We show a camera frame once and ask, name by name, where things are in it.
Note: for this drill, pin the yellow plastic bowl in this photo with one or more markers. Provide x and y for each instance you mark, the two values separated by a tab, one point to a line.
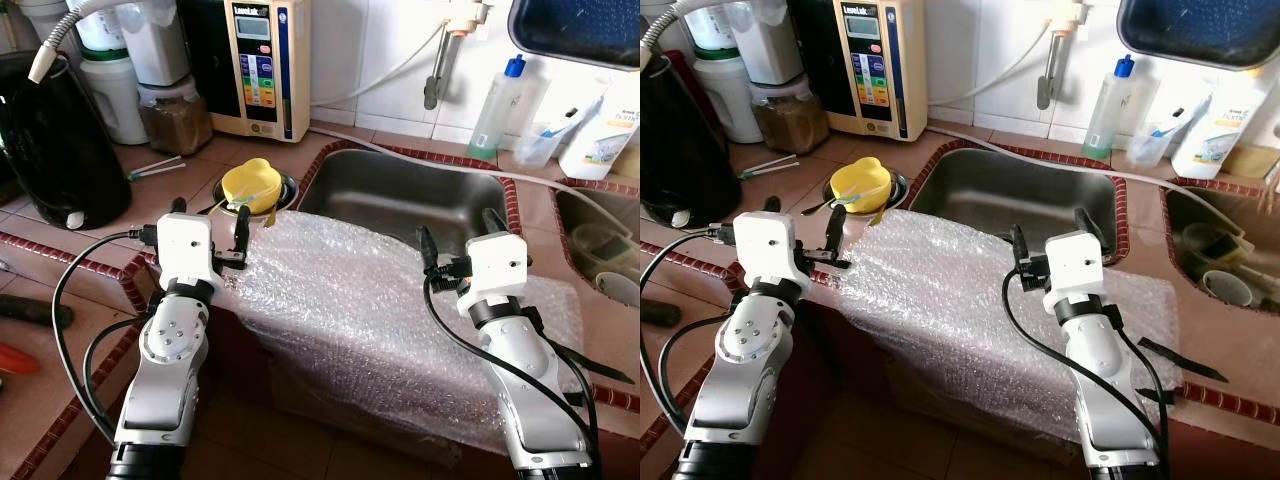
250	185
860	185

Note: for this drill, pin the blue white toothbrush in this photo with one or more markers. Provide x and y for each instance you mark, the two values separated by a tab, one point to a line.
1170	125
565	122

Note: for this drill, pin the white wall tap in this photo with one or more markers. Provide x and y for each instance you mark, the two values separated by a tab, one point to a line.
1050	75
440	75

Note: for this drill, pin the stainless steel sink basin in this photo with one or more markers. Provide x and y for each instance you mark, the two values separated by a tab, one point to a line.
1000	190
1200	215
400	195
590	225

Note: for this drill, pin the yellow sponge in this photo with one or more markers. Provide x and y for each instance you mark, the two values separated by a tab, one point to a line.
1258	162
633	162

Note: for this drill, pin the cream water ionizer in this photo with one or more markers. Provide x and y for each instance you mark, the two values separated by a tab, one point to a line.
870	90
255	90

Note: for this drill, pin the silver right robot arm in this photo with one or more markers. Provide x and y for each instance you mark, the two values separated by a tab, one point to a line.
1100	370
520	360

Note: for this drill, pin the clear plastic container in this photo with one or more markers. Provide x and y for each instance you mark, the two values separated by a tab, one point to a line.
598	248
1210	250

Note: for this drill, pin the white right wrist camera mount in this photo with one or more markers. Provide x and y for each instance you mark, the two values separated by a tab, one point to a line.
497	265
1075	262

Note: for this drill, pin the white stick green blue end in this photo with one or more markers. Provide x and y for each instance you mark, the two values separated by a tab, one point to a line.
772	171
155	165
768	165
159	172

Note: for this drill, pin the white filter canister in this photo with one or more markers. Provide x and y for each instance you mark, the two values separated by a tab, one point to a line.
155	50
770	45

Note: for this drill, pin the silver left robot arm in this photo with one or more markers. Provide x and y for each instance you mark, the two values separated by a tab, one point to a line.
165	350
745	350

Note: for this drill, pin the white dish soap bottle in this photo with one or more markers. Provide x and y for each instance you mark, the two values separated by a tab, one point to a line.
600	140
1215	140

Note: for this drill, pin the clear jar brown powder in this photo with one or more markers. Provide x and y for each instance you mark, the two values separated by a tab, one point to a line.
175	125
790	122

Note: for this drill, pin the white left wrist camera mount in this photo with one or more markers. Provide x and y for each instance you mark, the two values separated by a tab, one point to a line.
185	245
762	245

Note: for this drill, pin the white jug green lid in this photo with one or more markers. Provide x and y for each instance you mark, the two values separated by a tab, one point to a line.
730	100
115	100

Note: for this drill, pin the stainless steel bowl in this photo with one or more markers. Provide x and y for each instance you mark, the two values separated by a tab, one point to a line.
289	192
899	190

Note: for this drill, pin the short black tape strip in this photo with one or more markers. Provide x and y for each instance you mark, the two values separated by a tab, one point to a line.
572	397
1150	395

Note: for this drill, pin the clear bottle blue cap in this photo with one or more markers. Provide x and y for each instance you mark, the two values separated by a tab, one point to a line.
495	115
1105	115

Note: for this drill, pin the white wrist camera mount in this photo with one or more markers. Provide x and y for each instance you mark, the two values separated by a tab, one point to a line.
185	245
497	265
1075	262
762	245

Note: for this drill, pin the black tray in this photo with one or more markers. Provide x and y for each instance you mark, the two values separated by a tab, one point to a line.
575	30
1200	30

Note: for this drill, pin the steel spoon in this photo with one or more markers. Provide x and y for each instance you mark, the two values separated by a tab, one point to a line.
210	209
815	209

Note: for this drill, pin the clear bubble wrap sheet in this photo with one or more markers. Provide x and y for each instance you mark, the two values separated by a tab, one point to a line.
350	300
950	300

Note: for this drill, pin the clear plastic cup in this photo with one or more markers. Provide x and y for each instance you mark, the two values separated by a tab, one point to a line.
1150	148
540	150

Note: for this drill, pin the orange object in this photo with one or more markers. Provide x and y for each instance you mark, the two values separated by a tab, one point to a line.
18	358

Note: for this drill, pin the black electric kettle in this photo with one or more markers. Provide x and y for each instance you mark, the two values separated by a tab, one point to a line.
55	150
675	150

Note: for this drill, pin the long black tape strip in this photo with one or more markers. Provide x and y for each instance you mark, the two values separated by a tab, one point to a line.
1180	358
590	362

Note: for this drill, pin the grey cup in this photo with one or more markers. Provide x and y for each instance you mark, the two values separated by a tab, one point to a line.
620	290
1228	290

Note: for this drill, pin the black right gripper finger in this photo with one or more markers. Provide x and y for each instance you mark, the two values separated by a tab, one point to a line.
426	248
1017	245
493	223
1085	223

